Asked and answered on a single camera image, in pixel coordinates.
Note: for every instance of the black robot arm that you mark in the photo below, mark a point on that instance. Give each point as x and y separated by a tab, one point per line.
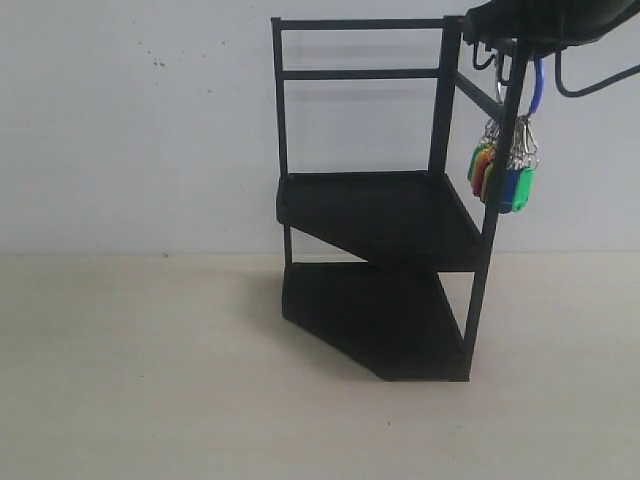
546	24

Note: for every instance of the black two-tier corner rack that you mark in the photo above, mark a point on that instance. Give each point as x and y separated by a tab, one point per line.
407	306

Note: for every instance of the colourful key tag bunch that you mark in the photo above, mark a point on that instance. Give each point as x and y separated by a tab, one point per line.
523	159

